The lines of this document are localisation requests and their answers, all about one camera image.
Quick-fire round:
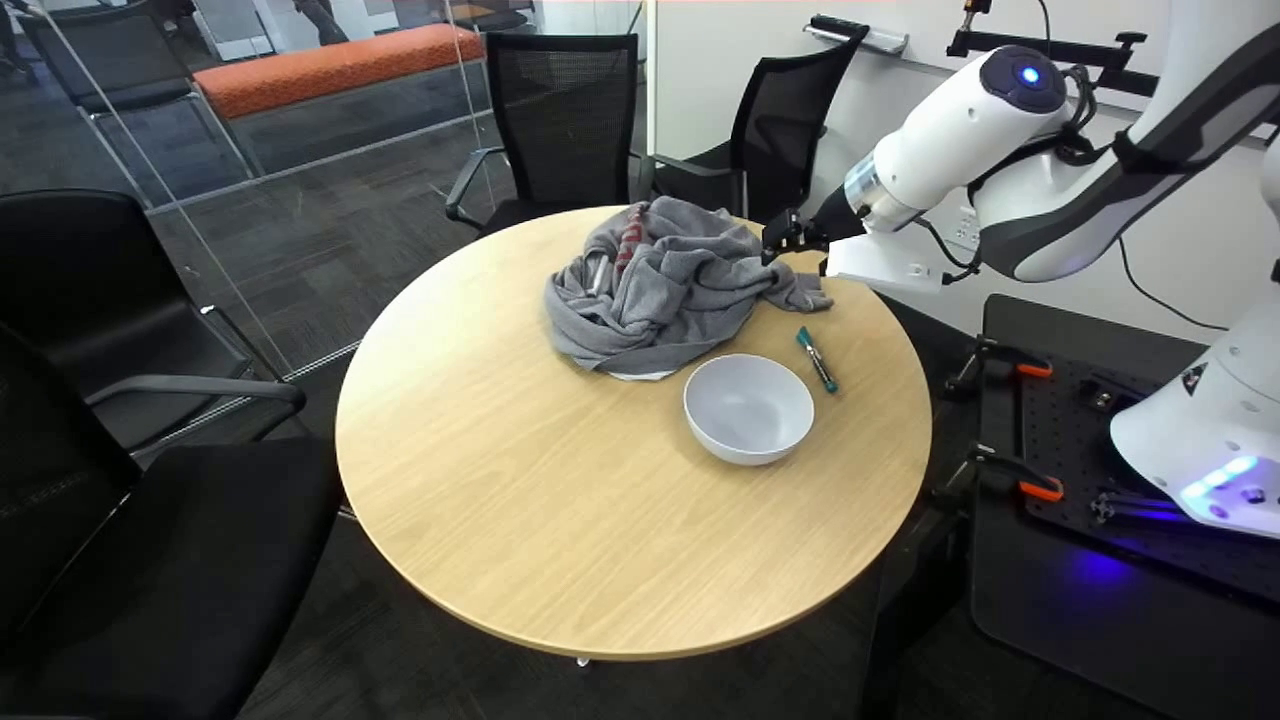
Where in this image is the round wooden table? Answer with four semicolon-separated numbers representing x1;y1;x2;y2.
334;208;932;659

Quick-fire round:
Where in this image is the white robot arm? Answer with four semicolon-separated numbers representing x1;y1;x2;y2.
765;0;1280;540

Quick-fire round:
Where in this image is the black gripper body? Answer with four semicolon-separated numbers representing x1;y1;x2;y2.
765;192;863;256

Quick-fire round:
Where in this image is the orange bench cushion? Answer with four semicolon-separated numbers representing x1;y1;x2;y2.
197;22;485;118

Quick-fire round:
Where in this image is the orange handled clamp lower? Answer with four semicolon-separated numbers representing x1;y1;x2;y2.
958;444;1066;505

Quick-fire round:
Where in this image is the orange handled clamp upper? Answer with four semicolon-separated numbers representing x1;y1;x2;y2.
938;337;1058;399

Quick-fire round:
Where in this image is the black mesh chair left back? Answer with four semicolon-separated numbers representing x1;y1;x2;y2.
444;31;636;232

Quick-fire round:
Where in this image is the grey crumpled cloth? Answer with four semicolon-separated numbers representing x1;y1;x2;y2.
543;196;833;376

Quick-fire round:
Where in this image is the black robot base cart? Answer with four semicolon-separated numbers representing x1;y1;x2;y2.
967;294;1280;720

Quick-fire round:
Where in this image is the black office chair front left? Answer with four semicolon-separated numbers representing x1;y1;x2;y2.
0;330;334;720

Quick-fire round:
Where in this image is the orange handled clamp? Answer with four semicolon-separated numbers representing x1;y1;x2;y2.
938;337;1058;399
958;444;1066;505

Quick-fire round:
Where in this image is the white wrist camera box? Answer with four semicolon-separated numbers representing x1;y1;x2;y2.
822;235;977;293

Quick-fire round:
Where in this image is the black office chair far left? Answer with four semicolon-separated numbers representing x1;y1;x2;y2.
0;186;305;454

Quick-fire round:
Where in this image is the black office chair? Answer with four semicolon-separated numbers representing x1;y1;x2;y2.
0;186;305;454
0;330;334;720

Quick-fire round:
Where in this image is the black mesh chair right back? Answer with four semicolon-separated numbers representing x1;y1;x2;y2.
652;44;857;218

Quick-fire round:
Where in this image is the black mesh chair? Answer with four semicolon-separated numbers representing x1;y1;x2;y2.
444;31;636;232
652;44;857;218

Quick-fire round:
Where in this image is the black hanging cable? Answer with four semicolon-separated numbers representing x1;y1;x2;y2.
1031;0;1232;337

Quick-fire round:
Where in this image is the white bowl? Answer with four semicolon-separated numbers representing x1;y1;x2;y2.
680;353;816;463

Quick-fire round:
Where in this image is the teal capped marker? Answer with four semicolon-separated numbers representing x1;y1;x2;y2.
794;326;839;396

